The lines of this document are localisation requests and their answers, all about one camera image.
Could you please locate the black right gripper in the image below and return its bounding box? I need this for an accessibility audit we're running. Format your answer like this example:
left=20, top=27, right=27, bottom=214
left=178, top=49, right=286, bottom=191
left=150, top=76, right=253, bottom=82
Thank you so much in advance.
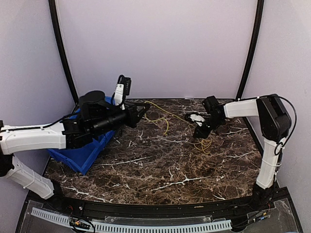
left=193, top=115, right=225, bottom=139

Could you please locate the yellow cable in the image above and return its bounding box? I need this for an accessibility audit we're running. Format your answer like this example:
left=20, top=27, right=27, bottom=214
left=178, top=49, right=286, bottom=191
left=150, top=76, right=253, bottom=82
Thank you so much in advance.
left=143, top=100, right=202, bottom=136
left=193, top=138, right=212, bottom=155

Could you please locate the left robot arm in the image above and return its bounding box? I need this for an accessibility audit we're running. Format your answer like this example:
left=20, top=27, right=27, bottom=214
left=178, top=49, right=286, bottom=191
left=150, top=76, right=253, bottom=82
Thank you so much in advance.
left=0, top=90, right=150, bottom=212

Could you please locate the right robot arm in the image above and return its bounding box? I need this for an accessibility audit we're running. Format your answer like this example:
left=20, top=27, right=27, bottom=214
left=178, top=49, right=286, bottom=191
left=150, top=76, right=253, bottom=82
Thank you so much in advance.
left=185, top=94, right=292, bottom=190

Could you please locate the blue three-compartment plastic bin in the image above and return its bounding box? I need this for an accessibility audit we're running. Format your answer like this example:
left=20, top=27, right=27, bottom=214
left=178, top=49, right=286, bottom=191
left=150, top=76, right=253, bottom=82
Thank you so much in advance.
left=47, top=96, right=117, bottom=176

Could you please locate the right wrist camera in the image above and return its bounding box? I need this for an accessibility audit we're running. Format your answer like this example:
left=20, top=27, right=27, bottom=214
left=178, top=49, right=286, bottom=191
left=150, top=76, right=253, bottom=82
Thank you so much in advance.
left=202, top=96, right=220, bottom=114

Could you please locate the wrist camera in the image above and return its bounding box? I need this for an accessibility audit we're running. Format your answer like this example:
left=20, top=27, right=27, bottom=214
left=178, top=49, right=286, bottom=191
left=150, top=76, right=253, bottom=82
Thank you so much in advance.
left=202, top=96, right=220, bottom=114
left=111, top=75, right=131, bottom=110

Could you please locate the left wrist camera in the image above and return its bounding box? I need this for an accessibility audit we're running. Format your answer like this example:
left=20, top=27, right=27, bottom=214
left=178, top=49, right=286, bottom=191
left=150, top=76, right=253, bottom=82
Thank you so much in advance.
left=111, top=75, right=131, bottom=110

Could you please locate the black enclosure frame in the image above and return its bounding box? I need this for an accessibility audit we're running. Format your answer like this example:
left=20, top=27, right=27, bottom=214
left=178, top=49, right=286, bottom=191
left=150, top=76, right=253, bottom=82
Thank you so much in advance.
left=48, top=0, right=265, bottom=105

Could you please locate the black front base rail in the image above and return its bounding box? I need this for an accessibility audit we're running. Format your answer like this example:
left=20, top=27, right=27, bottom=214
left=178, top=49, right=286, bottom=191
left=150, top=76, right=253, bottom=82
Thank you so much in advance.
left=48, top=184, right=287, bottom=224

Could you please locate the white slotted cable duct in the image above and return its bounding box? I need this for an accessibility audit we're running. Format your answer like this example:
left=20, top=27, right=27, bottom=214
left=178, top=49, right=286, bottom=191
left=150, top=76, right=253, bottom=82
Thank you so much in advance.
left=31, top=207, right=232, bottom=233

